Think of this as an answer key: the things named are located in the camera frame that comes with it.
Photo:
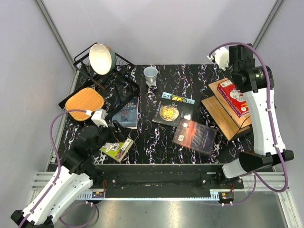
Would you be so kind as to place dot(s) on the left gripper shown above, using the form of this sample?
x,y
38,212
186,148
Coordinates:
x,y
120,135

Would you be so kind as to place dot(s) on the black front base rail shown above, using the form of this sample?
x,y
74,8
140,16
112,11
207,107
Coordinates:
x,y
166,181

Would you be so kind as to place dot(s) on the lime green cartoon book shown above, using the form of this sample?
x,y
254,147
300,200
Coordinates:
x,y
117,151

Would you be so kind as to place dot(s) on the light blue treehouse book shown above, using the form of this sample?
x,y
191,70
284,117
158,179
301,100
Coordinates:
x,y
177,98

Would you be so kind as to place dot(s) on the woven orange mat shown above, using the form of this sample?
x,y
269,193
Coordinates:
x,y
85,99

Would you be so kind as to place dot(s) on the blue 1984 book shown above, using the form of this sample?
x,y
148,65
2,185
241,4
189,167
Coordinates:
x,y
128,116

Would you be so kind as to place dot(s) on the purple 117-storey treehouse book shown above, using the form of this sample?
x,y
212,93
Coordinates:
x,y
235,109

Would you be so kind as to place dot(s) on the wooden wire shelf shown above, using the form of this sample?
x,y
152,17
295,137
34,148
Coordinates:
x,y
227,120

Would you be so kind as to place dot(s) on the dark tale of cities book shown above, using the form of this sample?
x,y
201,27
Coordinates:
x,y
195,136

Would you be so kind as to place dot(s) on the white green bowl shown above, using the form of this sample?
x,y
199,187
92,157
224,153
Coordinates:
x,y
102,58

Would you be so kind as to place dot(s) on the black wire dish rack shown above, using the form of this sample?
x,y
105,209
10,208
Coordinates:
x,y
117,87

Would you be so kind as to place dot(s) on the black moon and sixpence book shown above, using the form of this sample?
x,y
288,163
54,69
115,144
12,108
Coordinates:
x,y
170,112

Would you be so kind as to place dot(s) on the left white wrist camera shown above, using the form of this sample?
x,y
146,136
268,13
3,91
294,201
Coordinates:
x,y
98,117

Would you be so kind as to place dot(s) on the grey mug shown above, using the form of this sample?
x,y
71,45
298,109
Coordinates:
x,y
150,74

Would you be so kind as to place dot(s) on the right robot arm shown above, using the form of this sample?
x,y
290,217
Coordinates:
x,y
255,80

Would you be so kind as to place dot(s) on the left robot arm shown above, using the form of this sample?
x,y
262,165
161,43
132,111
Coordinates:
x,y
75,173

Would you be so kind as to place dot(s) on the red 13-storey treehouse book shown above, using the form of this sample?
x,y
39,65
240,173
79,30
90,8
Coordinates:
x,y
234,95

